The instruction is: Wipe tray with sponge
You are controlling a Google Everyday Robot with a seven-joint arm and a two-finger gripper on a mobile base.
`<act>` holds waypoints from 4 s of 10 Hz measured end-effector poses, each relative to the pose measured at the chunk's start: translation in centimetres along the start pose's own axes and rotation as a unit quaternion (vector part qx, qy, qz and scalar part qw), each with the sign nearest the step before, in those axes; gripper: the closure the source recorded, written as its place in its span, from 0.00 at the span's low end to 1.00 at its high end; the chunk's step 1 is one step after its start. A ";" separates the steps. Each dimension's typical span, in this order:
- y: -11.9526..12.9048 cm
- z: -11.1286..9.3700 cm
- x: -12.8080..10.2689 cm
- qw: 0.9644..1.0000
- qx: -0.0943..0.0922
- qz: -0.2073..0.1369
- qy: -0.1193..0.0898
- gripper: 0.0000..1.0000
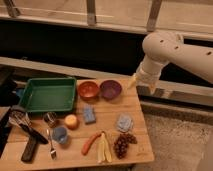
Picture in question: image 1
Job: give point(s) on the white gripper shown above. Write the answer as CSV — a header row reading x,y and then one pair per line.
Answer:
x,y
145,75

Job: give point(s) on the blue sponge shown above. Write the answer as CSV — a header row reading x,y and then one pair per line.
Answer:
x,y
88,114

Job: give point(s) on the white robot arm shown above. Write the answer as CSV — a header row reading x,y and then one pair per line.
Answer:
x,y
162,48

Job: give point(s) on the green plastic tray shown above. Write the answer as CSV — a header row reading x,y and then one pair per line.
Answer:
x,y
49,95

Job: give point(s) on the purple bowl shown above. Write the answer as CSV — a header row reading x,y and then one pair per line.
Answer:
x,y
110,89

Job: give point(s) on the crumpled blue cloth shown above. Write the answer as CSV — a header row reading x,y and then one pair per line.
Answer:
x,y
124,123

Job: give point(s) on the orange bowl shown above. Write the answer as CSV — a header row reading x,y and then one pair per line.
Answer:
x,y
88,90

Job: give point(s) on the wooden cutting board table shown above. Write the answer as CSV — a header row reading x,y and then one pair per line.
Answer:
x,y
69,155

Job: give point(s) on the yellow toy banana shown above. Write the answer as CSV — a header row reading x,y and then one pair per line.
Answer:
x,y
104,154

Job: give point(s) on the yellow orange toy cup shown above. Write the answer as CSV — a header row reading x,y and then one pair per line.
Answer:
x,y
71,121

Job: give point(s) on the orange toy carrot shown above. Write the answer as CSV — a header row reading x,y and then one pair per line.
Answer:
x,y
87,145

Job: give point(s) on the blue plastic cup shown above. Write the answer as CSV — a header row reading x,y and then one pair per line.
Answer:
x,y
59,134

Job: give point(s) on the small metal cup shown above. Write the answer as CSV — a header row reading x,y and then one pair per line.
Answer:
x,y
50,118

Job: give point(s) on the metal fork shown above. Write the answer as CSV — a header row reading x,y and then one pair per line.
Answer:
x,y
52,150

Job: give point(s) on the metal whisk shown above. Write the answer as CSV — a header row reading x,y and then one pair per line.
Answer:
x,y
19,118

